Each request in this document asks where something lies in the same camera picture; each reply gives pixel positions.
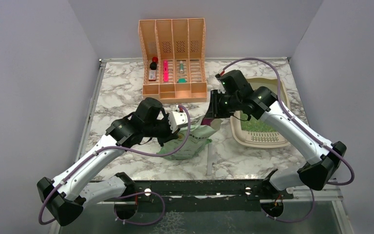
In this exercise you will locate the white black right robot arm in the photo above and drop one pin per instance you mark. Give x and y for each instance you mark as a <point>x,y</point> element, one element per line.
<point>322,156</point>

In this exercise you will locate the beige litter box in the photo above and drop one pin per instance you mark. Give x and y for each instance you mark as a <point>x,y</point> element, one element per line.
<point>254,133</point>

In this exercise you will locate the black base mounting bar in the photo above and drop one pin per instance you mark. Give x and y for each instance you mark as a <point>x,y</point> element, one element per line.
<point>150,196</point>

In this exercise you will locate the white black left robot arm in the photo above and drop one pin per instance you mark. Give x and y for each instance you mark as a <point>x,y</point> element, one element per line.
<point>65,196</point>

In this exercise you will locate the red white small box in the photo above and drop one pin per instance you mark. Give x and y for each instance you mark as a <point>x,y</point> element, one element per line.
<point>152,75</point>

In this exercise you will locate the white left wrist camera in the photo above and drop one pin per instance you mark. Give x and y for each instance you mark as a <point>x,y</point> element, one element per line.
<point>177,120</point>

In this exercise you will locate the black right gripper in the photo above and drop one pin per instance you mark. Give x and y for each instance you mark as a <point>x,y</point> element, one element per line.
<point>214,110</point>

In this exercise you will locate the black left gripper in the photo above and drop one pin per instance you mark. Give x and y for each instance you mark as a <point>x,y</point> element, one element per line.
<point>170,136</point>

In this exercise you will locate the purple litter scoop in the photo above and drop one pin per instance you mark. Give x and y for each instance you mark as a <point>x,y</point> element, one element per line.
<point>207,121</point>

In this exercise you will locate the red and black stamp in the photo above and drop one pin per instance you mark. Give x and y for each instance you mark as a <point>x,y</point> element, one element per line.
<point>154,63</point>

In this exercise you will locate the green litter bag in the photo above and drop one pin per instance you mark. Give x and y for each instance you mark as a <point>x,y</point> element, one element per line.
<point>199,137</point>

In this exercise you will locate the green white glue stick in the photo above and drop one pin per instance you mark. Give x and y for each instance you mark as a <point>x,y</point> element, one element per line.
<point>181,66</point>

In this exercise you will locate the orange plastic file organizer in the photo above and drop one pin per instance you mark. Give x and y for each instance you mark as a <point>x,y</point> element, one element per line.
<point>174,40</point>

